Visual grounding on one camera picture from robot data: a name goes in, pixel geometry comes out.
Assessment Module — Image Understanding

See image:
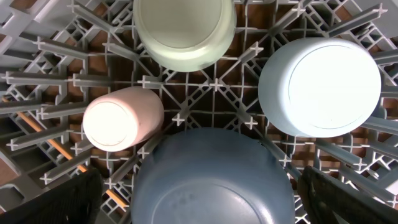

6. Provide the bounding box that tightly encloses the light blue bowl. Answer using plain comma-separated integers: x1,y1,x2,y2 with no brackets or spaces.
258,37,382,138

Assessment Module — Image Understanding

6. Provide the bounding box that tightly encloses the dark blue bowl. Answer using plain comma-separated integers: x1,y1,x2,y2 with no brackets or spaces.
131,128,295,224

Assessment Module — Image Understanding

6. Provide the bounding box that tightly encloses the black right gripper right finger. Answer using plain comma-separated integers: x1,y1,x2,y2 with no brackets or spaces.
297,166,397,224

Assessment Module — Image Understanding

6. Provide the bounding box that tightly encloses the grey dishwasher rack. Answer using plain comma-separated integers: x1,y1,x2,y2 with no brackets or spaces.
1,0,397,223

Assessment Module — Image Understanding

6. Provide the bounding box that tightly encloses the pink cup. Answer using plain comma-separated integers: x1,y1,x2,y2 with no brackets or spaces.
82,86,164,152

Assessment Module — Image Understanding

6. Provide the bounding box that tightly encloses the green bowl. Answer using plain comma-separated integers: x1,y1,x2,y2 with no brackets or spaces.
133,0,237,72

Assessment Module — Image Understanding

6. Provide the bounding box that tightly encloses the wooden chopstick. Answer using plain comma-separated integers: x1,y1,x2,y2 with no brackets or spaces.
1,112,129,211

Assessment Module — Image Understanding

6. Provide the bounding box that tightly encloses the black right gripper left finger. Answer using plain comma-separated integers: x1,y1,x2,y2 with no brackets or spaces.
1,169,103,224

